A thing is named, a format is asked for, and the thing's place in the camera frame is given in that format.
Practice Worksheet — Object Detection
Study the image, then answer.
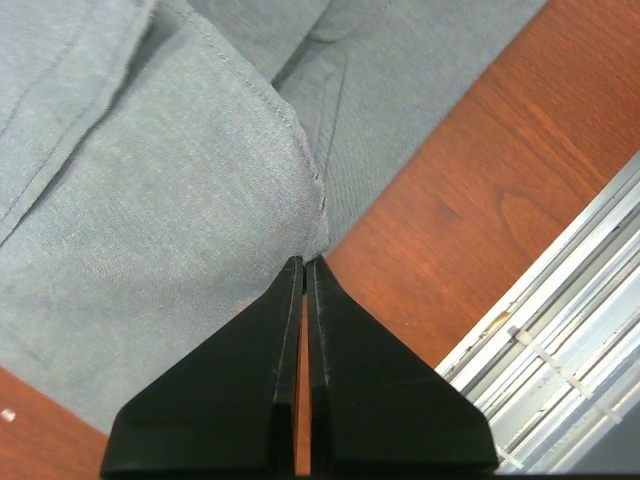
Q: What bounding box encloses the grey long sleeve shirt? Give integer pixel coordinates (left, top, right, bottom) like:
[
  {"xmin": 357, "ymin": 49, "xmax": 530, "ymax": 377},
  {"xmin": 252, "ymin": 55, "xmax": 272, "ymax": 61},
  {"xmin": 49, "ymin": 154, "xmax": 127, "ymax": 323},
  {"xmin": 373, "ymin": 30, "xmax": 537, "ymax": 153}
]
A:
[{"xmin": 1, "ymin": 1, "xmax": 541, "ymax": 432}]

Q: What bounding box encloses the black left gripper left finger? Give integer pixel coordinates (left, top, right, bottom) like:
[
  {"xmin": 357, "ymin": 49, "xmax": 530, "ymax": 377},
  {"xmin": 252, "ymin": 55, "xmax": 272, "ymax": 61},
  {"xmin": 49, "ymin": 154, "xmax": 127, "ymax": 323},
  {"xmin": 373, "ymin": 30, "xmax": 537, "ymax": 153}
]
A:
[{"xmin": 100, "ymin": 257, "xmax": 304, "ymax": 475}]

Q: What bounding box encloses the aluminium rail frame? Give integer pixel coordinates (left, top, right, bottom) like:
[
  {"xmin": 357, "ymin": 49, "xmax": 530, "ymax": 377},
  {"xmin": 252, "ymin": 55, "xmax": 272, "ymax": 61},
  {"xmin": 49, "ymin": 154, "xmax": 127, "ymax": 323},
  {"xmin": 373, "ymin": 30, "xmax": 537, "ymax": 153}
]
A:
[{"xmin": 437, "ymin": 158, "xmax": 639, "ymax": 475}]

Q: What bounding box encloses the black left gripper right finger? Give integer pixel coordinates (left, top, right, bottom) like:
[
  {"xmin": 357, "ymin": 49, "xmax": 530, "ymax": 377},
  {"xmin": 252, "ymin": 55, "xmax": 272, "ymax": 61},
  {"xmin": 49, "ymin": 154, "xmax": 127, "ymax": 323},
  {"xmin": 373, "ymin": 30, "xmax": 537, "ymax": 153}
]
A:
[{"xmin": 306, "ymin": 257, "xmax": 498, "ymax": 474}]

